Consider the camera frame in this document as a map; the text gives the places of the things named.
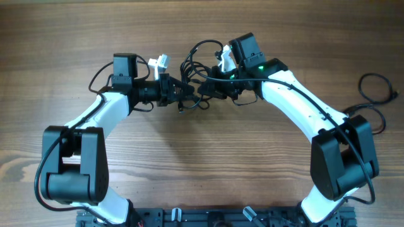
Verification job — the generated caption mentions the black separated usb cable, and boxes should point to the black separated usb cable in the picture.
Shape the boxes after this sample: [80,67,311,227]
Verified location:
[342,73,399,136]

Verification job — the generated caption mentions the black usb cable bundle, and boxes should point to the black usb cable bundle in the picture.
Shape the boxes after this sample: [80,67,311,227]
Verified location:
[176,52,212,114]

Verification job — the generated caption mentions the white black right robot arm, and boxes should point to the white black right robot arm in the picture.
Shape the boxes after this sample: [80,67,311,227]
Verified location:
[189,33,379,226]

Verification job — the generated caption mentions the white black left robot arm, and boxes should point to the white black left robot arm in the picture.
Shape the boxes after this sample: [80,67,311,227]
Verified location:
[34,53,194,226]

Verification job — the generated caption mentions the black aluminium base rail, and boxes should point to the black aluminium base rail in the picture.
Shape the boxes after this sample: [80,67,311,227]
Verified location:
[75,207,357,227]

